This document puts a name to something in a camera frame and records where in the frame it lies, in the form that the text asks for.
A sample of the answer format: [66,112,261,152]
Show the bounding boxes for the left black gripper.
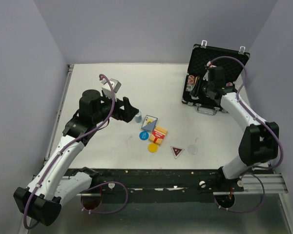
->
[93,92,140,124]

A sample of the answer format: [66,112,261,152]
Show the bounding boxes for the blue poker chip stack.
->
[134,112,142,123]

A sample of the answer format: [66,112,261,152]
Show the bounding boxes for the blue playing card deck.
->
[141,115,158,132]

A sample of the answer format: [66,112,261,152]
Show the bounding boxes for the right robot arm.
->
[190,65,279,191]

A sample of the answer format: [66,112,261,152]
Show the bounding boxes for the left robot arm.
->
[13,90,139,226]

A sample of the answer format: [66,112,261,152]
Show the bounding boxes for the red white chip row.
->
[186,75,197,92]

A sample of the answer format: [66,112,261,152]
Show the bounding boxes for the blue round button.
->
[139,131,149,140]

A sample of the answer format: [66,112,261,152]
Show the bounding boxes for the red playing card deck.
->
[149,126,167,145]

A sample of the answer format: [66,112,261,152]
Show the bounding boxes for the yellow round button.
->
[147,143,159,153]

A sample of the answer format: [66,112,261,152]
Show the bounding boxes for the black poker chip case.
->
[182,40,250,115]

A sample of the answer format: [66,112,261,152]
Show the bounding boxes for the clear round button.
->
[188,145,198,155]

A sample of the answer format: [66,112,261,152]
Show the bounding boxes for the triangular all-in marker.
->
[170,146,184,159]

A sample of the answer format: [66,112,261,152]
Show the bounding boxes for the right aluminium extrusion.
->
[208,174,288,195]

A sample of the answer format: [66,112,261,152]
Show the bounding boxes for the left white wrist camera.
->
[101,78,122,98]

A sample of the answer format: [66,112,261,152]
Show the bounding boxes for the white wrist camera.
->
[203,65,216,81]
[101,78,122,98]

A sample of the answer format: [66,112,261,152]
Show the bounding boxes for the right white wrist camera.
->
[203,65,216,81]

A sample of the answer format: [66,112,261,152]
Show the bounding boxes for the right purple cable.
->
[206,56,283,213]

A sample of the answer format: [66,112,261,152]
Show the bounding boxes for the purple cable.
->
[206,56,283,213]
[23,73,129,230]

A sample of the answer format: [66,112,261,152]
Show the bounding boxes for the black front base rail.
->
[64,168,244,204]

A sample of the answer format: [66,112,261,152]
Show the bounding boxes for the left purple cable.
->
[23,73,129,230]

